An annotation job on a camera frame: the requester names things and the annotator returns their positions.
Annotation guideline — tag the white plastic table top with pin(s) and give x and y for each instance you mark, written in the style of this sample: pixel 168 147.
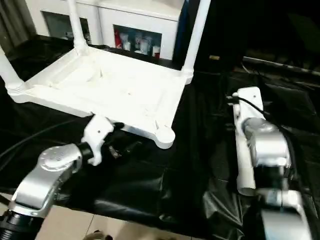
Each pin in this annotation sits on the white plastic table top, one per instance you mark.
pixel 112 95

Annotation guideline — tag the white plastic table leg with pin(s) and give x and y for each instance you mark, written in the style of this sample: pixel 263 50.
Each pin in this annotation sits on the white plastic table leg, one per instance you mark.
pixel 6 67
pixel 243 162
pixel 197 37
pixel 76 25

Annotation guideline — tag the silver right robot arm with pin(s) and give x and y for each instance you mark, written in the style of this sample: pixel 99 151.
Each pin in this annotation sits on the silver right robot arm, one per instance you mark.
pixel 272 145

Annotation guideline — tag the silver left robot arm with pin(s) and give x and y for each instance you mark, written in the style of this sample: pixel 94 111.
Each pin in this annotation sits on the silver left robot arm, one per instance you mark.
pixel 45 170

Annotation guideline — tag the black mat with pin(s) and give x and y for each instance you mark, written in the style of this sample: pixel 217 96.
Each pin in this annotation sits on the black mat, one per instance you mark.
pixel 175 170

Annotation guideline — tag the dark left robot foot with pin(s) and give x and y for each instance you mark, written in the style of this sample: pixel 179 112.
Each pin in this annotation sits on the dark left robot foot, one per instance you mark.
pixel 98 235

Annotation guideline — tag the white cabinet with glass doors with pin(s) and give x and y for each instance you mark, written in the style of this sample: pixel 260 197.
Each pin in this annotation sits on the white cabinet with glass doors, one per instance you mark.
pixel 137 17

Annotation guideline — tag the dark blue fabric panel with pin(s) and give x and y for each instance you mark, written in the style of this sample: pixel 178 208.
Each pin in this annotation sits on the dark blue fabric panel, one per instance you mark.
pixel 181 30

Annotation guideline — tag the grey curtain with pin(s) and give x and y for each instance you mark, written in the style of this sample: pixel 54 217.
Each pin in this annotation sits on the grey curtain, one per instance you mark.
pixel 15 22

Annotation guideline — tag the dark metal rod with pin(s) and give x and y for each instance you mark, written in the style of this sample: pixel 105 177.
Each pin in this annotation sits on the dark metal rod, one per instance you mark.
pixel 275 64

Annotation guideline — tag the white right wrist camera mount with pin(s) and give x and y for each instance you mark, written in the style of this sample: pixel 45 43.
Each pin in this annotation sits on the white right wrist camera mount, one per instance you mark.
pixel 250 100

